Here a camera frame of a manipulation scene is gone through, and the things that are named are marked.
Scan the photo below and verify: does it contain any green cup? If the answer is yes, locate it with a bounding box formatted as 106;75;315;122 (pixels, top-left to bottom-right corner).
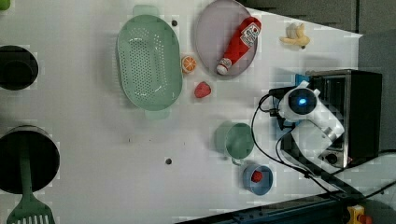
214;121;254;166

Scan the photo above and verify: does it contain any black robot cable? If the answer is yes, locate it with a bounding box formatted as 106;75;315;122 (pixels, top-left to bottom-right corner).
250;92;396;200

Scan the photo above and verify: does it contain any red ketchup bottle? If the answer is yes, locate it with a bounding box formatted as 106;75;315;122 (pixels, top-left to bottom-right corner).
217;16;262;76

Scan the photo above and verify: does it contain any red strawberry toy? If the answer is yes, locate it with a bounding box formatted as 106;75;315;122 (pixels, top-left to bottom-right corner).
194;81;212;98

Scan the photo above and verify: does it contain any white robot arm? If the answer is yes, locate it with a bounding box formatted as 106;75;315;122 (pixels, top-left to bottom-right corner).
278;81;345;161

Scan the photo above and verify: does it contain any green perforated colander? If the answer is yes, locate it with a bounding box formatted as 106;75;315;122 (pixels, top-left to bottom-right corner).
117;5;183;119

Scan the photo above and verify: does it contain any black cylinder holder upper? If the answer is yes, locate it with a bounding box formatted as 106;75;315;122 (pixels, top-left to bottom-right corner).
0;45;39;91

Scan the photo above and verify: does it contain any black cylinder holder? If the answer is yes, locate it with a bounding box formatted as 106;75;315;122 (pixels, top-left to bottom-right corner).
0;125;60;194
0;45;39;91

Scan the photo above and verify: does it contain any green slotted spatula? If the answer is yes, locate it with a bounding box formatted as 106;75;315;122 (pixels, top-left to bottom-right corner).
7;133;55;224

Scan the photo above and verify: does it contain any black toaster oven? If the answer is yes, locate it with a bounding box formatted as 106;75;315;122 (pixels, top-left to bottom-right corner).
297;69;382;172

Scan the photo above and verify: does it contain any peeled banana toy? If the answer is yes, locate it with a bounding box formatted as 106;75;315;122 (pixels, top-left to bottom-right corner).
279;23;310;49

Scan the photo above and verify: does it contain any red strawberry in bowl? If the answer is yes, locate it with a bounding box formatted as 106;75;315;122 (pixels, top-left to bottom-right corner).
251;171;263;183

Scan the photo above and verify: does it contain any yellow red emergency button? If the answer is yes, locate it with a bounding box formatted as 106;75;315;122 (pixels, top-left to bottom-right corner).
347;205;373;224

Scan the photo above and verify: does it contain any orange slice toy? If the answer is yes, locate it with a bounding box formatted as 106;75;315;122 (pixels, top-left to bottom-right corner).
181;56;197;74

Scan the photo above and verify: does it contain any grey oval plate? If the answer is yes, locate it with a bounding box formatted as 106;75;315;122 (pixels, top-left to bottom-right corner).
194;0;250;75

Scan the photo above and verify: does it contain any black cylinder holder lower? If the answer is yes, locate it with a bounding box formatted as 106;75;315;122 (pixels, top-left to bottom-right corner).
0;125;60;194

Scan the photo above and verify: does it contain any blue bowl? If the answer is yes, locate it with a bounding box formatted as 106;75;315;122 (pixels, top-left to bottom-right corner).
242;164;274;196

